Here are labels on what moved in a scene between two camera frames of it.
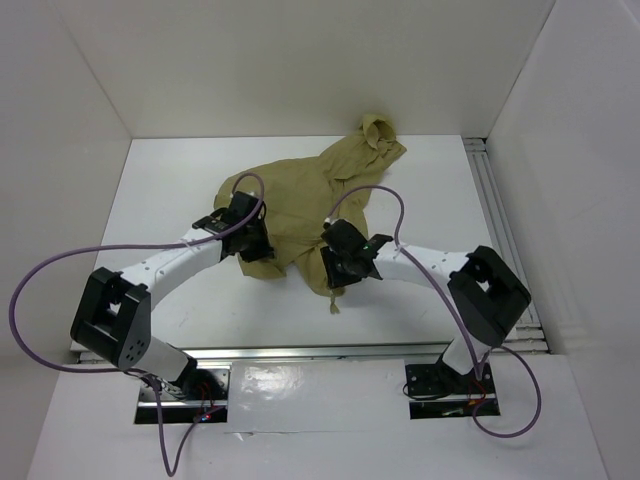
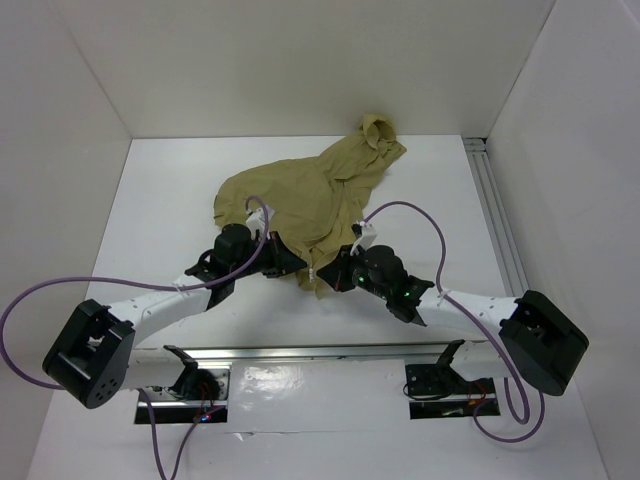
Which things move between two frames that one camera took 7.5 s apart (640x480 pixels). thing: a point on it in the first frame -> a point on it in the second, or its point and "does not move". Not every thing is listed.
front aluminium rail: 348,352 does not move
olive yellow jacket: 301,190 does not move
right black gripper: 336,278 -> 336,272
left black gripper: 263,251 -> 282,260
